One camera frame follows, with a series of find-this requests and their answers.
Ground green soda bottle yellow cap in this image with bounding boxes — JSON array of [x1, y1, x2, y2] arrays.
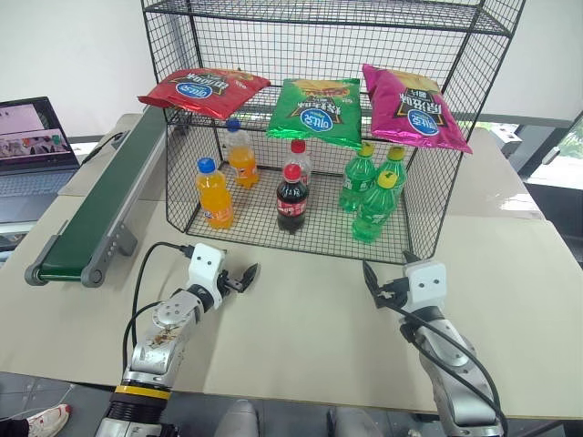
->
[[351, 169, 397, 246], [337, 141, 379, 214], [379, 146, 408, 198]]

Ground black wire mesh rack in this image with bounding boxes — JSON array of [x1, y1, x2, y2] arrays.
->
[[139, 0, 527, 266]]

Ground orange soda bottle blue cap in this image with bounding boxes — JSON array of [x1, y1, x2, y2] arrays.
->
[[195, 157, 236, 231], [225, 117, 261, 189]]

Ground grey rounded shape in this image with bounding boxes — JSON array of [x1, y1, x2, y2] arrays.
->
[[217, 399, 261, 437]]

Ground open laptop computer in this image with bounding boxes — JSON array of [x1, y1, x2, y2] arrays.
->
[[0, 96, 81, 225]]

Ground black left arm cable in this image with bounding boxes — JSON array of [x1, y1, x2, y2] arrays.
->
[[121, 241, 196, 389]]

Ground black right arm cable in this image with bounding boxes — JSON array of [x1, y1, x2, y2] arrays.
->
[[398, 307, 508, 436]]

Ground green conveyor belt grey frame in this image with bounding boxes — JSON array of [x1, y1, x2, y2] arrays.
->
[[24, 106, 170, 288]]

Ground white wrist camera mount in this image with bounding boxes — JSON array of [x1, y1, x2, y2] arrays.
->
[[404, 260, 447, 316], [187, 242, 228, 311]]

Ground magenta chips bag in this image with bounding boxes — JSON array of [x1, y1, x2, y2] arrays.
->
[[361, 63, 474, 157]]

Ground white and red sneaker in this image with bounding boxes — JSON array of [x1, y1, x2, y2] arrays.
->
[[24, 402, 74, 437]]

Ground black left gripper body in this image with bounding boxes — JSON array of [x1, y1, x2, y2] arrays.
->
[[217, 269, 243, 298]]

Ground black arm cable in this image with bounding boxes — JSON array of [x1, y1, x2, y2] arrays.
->
[[121, 241, 196, 389], [398, 307, 508, 436]]

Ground red chips bag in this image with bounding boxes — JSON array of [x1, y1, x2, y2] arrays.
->
[[137, 66, 272, 121]]

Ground cola bottle red cap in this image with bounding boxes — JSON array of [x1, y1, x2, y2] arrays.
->
[[283, 139, 315, 188], [275, 163, 311, 236]]

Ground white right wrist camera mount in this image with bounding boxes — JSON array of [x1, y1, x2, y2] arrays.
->
[[404, 260, 447, 316]]

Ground black window frame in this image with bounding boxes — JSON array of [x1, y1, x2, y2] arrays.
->
[[481, 108, 583, 184]]

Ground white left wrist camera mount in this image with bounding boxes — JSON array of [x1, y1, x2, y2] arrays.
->
[[187, 242, 228, 311]]

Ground green chips bag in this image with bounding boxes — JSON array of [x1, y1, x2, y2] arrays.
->
[[265, 77, 363, 152]]

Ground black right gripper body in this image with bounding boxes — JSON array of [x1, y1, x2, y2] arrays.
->
[[375, 275, 410, 312]]

